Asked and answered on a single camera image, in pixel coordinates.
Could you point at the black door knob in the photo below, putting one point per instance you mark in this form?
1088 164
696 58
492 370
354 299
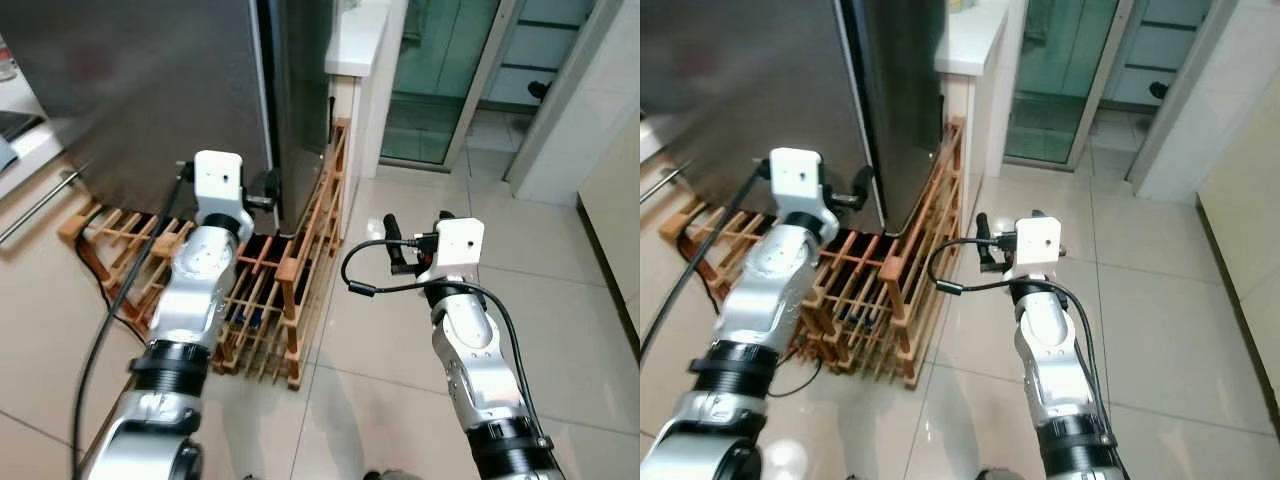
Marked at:
538 90
1158 90

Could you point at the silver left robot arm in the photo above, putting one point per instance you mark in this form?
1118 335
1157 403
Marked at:
765 290
195 290

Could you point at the black gas hob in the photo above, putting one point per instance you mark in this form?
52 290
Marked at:
18 125

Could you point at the green glass sliding door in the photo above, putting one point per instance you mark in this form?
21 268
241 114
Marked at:
1050 70
430 70

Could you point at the wooden wine rack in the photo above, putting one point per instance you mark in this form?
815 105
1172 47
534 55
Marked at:
290 300
897 272

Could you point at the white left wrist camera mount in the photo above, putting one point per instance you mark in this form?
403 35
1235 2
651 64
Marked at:
220 180
800 180

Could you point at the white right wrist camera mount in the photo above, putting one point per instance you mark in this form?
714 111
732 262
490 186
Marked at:
1035 245
455 250

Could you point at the cream tall cabinet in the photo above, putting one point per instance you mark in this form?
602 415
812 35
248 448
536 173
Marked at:
615 220
1245 230

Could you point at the dark fridge body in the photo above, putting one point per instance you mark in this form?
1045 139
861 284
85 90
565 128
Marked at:
905 100
305 100

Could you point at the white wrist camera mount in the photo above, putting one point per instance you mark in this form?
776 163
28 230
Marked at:
800 180
220 180
1035 245
455 250

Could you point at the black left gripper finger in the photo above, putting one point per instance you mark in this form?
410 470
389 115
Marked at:
857 190
268 188

